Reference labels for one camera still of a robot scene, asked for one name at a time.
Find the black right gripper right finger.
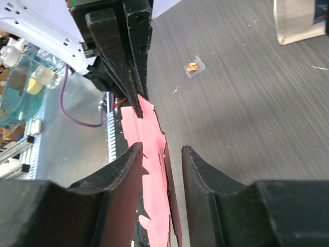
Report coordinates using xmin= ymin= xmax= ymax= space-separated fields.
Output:
xmin=181 ymin=146 xmax=328 ymax=246

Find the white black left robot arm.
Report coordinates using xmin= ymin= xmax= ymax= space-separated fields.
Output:
xmin=1 ymin=1 xmax=153 ymax=117

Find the slotted cable duct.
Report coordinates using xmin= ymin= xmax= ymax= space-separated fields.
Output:
xmin=106 ymin=92 xmax=128 ymax=163

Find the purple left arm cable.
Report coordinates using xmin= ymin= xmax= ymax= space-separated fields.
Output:
xmin=59 ymin=64 xmax=104 ymax=128

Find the plastic water bottle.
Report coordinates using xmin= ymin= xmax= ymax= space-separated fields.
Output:
xmin=1 ymin=38 xmax=66 ymax=127

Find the pink paper box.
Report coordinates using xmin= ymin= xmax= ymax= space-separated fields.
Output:
xmin=121 ymin=96 xmax=182 ymax=246

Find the beige canvas tote bag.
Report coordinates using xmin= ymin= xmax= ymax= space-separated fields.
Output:
xmin=273 ymin=0 xmax=328 ymax=45

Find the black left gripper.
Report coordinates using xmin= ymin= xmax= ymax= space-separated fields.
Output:
xmin=67 ymin=0 xmax=152 ymax=118

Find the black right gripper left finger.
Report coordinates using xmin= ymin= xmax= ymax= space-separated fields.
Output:
xmin=1 ymin=143 xmax=143 ymax=246

